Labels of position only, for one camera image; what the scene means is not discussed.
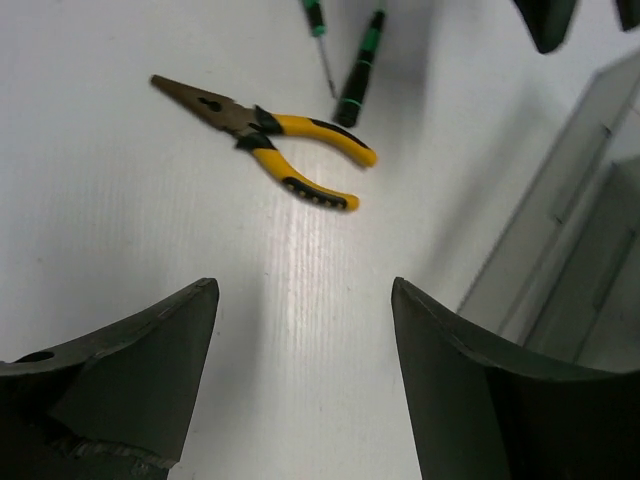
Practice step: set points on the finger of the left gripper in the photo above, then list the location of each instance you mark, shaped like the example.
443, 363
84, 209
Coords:
628, 14
547, 21

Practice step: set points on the clear plastic drawer organizer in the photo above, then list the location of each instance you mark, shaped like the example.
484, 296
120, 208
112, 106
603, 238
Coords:
563, 277

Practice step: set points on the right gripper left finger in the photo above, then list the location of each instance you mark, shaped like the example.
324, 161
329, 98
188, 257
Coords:
113, 404

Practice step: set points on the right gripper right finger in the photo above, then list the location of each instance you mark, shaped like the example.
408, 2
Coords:
482, 407

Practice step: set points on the green black screwdriver upper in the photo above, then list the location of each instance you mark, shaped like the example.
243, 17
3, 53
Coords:
352, 96

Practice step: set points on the green black screwdriver lower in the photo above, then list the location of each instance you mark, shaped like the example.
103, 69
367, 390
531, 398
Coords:
315, 18

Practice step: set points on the green black screwdriver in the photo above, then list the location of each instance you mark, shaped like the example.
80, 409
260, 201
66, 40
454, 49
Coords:
315, 18
352, 96

